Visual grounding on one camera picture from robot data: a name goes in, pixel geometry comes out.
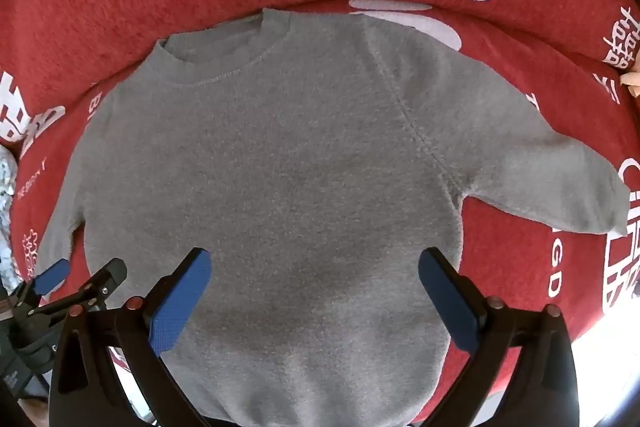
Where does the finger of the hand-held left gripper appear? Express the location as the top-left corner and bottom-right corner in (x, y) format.
(27, 258), (71, 308)
(31, 258), (127, 319)

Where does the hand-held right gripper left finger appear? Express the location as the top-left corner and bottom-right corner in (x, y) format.
(48, 247), (213, 427)

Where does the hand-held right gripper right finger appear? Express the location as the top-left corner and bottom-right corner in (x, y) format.
(417, 247), (581, 427)

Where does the grey knit sweater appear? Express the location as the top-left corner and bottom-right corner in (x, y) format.
(34, 7), (630, 425)

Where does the pale patterned cloth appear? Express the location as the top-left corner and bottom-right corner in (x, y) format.
(0, 146), (22, 300)

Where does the beige object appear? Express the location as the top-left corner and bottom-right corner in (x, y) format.
(619, 48), (640, 98)

